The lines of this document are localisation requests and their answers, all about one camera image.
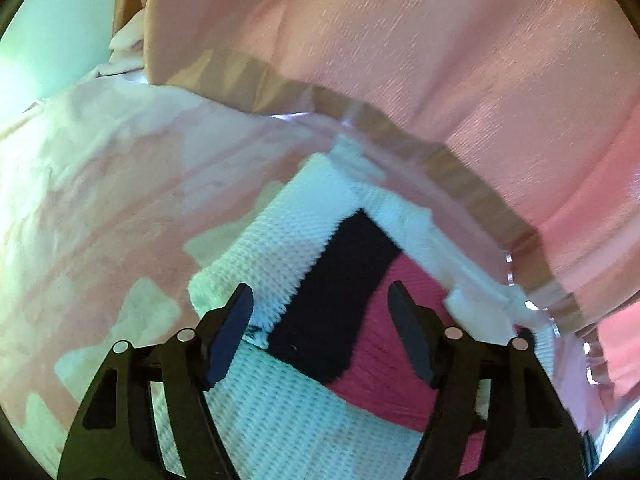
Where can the pink curtain with tan hem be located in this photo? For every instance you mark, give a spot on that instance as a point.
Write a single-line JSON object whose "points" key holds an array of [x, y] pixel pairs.
{"points": [[525, 112]]}

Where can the pink patterned bed sheet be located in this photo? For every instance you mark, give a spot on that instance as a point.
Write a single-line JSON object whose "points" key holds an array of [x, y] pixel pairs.
{"points": [[115, 193]]}

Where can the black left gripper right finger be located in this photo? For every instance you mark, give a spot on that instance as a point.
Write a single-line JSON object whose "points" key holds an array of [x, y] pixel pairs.
{"points": [[496, 413]]}

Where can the white red black knit sweater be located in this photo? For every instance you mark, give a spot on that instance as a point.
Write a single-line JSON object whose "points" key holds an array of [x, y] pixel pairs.
{"points": [[321, 386]]}

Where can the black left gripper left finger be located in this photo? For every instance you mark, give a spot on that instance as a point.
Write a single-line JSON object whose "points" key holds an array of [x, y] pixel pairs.
{"points": [[114, 436]]}

